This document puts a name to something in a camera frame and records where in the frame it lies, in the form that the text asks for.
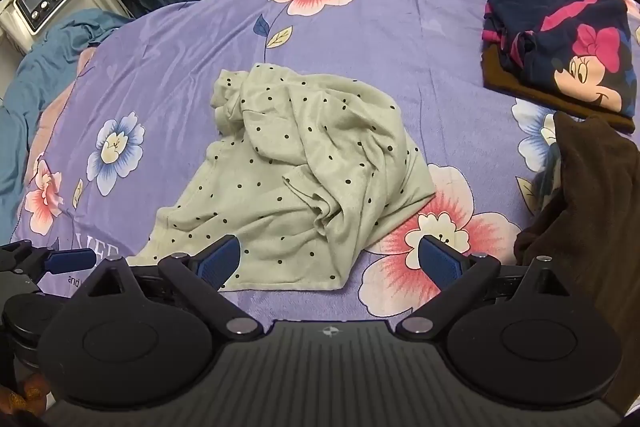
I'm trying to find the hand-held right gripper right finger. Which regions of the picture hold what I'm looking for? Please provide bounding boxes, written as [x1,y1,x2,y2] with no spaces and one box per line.
[397,234,576,340]

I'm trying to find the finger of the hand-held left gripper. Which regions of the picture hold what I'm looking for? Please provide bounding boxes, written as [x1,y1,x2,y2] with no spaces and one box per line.
[0,241,98,281]

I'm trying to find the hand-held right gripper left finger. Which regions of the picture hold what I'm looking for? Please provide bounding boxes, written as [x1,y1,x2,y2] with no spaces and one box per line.
[75,234,264,339]

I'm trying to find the cream polka dot garment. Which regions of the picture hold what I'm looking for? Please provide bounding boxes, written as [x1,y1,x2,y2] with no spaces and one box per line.
[131,63,436,293]

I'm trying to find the dark brown garment pile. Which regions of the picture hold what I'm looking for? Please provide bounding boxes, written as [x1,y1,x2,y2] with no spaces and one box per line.
[514,111,640,413]

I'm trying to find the folded brown garment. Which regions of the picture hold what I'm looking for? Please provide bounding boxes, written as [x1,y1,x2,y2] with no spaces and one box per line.
[481,44,636,134]

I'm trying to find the purple floral bed sheet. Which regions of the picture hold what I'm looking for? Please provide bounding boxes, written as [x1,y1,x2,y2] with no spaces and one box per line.
[10,0,640,323]

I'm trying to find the navy cartoon mouse garment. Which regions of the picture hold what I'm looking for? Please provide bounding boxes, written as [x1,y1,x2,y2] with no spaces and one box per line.
[482,0,640,118]

